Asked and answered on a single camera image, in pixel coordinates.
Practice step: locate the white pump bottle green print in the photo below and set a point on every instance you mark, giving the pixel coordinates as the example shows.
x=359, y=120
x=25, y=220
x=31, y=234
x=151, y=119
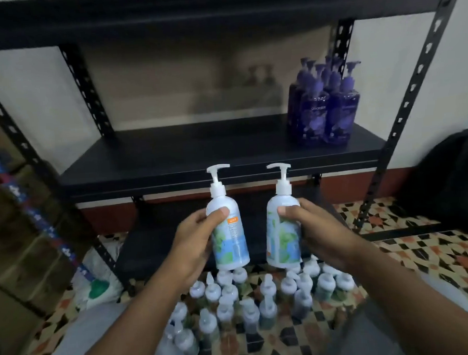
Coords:
x=283, y=241

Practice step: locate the person's right forearm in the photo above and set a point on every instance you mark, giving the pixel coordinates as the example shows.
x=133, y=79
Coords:
x=409, y=299

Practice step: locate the person's left leg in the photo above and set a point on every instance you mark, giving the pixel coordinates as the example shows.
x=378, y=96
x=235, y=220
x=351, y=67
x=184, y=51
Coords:
x=86, y=337

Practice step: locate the white pump bottle orange label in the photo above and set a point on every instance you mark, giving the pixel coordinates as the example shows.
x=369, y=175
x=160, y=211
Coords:
x=231, y=237

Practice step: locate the black bag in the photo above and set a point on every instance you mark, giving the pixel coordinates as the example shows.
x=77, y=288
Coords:
x=447, y=181

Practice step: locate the person's leg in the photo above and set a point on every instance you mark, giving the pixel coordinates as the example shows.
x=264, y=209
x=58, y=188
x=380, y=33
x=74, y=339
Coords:
x=86, y=337
x=364, y=332

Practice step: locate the person's right leg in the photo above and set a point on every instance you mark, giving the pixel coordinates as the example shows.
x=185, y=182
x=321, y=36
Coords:
x=364, y=332

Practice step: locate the group of purple pump bottles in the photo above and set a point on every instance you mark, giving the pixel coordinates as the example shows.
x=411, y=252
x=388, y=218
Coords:
x=323, y=105

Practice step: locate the person's right hand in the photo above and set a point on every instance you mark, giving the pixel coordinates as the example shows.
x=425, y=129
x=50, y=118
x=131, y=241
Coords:
x=325, y=233

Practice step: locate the white sack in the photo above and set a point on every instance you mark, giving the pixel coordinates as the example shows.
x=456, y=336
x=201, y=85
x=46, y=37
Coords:
x=102, y=266

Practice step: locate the blue patterned stick green tip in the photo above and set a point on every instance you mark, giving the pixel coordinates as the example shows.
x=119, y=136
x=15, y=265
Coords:
x=38, y=219

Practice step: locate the group of white-capped pump bottles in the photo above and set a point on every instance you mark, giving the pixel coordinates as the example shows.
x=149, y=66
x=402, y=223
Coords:
x=258, y=302

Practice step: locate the brown cardboard boxes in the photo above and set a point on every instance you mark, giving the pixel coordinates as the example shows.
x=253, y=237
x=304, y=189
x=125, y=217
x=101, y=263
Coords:
x=17, y=266

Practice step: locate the person's left hand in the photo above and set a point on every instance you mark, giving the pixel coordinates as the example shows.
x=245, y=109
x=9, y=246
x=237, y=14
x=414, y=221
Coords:
x=190, y=247

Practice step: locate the person's left forearm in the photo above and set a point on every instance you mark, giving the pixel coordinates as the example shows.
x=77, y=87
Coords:
x=136, y=323

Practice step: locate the black metal shelf rack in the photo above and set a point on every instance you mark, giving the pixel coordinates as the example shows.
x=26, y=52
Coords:
x=217, y=153

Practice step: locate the person's left thumb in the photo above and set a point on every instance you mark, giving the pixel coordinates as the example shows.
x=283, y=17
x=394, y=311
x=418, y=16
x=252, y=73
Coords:
x=218, y=215

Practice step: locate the person's right thumb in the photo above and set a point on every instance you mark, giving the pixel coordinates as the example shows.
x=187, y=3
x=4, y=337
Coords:
x=289, y=211

